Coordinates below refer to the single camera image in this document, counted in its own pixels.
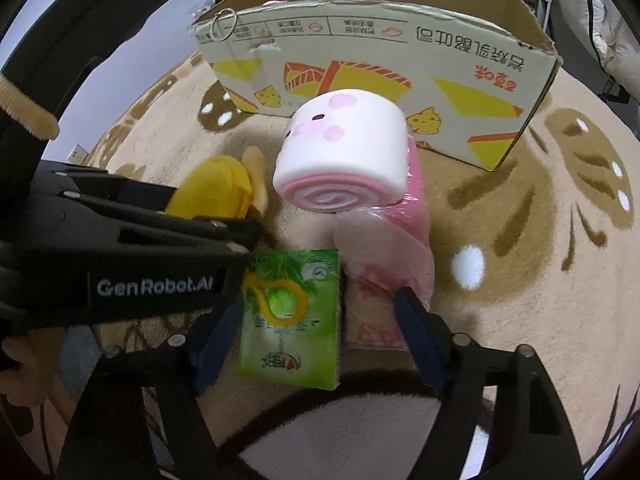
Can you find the pink plastic packet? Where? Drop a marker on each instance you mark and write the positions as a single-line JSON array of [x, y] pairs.
[[400, 240]]

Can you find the green juice carton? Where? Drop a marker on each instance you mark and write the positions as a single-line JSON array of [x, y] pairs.
[[300, 355]]

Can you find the yellow plastic loop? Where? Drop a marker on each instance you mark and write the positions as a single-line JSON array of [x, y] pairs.
[[301, 305]]

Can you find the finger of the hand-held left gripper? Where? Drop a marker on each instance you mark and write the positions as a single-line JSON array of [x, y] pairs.
[[200, 230], [130, 192]]

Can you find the yellow plush toy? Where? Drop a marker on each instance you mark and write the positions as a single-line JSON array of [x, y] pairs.
[[215, 185]]

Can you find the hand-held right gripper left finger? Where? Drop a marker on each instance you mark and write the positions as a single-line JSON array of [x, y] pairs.
[[215, 345]]

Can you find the white long puffer coat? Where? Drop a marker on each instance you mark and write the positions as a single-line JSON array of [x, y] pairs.
[[610, 35]]

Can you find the printed cardboard box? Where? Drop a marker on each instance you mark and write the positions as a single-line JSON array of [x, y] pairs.
[[350, 45]]

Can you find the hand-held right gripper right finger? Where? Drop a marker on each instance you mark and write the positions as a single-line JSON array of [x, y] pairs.
[[420, 340]]

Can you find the person's left hand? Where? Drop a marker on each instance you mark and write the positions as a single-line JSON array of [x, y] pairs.
[[27, 365]]

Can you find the wall socket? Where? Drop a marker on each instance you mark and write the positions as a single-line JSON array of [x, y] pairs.
[[77, 153]]

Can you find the pink white roll squishy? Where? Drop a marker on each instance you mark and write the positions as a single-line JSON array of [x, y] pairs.
[[340, 145]]

